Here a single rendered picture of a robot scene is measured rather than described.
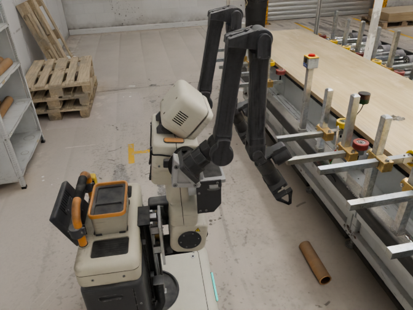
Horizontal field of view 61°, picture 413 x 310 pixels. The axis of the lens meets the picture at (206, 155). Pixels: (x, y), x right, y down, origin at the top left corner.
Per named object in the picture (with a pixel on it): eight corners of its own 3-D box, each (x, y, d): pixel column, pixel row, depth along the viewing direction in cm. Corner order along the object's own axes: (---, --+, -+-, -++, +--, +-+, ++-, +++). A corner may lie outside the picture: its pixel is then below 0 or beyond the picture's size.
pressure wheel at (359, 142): (354, 163, 188) (358, 145, 182) (346, 156, 195) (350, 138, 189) (367, 162, 190) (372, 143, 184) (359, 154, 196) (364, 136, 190)
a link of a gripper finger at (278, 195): (292, 191, 134) (282, 175, 130) (300, 202, 128) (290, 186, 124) (277, 201, 135) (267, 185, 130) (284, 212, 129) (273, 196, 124)
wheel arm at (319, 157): (287, 166, 183) (287, 160, 181) (284, 163, 186) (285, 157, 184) (362, 156, 190) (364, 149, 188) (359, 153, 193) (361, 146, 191)
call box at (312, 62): (307, 70, 216) (308, 57, 212) (302, 66, 222) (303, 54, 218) (318, 69, 217) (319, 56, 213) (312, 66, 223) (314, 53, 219)
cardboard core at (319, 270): (320, 277, 213) (299, 242, 238) (318, 285, 217) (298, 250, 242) (332, 274, 214) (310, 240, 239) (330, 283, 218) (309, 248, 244)
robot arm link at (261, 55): (246, 27, 106) (255, 34, 96) (264, 26, 107) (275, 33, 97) (243, 150, 128) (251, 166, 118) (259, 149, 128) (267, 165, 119)
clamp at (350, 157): (348, 162, 186) (350, 154, 183) (335, 149, 197) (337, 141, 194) (357, 161, 186) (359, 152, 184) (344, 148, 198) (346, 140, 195)
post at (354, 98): (338, 175, 199) (354, 95, 174) (335, 171, 202) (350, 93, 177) (343, 174, 199) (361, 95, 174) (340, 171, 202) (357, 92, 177)
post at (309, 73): (300, 133, 240) (308, 68, 217) (297, 129, 244) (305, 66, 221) (306, 131, 241) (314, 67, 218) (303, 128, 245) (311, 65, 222)
